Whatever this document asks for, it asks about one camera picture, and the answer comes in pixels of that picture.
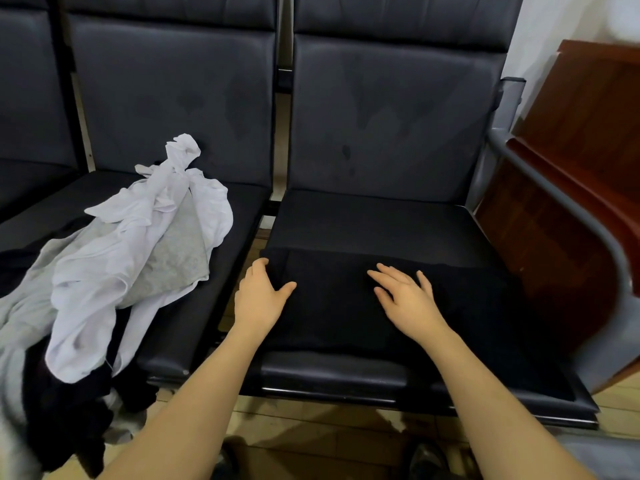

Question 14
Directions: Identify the person's left hand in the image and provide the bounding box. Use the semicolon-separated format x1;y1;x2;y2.
232;257;298;346

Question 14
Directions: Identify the person's right hand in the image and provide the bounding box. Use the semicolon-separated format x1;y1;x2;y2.
367;263;451;348

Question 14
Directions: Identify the black t-shirt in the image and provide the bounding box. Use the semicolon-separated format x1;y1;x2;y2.
262;245;579;401

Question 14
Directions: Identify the pile of clothes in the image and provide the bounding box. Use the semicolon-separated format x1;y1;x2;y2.
0;133;235;480

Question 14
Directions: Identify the grey plastic storage bin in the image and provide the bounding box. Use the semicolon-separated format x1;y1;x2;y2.
555;429;640;480

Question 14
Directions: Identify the person's left forearm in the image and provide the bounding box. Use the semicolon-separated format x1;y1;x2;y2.
100;329;266;480

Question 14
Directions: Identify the person's right forearm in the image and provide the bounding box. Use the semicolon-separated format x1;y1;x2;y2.
420;335;596;480

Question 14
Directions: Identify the person's black shoe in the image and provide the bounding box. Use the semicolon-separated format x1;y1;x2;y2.
210;435;251;480
405;439;453;480

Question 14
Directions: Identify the black leather bench seat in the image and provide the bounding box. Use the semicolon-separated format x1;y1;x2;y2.
240;0;601;431
60;0;281;388
0;0;86;224

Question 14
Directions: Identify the brown wooden bench armrest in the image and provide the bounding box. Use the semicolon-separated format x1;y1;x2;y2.
505;135;640;296

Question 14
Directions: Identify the brown wooden desk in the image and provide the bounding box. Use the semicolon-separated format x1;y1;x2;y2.
475;39;640;391

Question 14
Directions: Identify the white plastic tray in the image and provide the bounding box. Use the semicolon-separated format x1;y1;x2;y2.
600;0;640;46

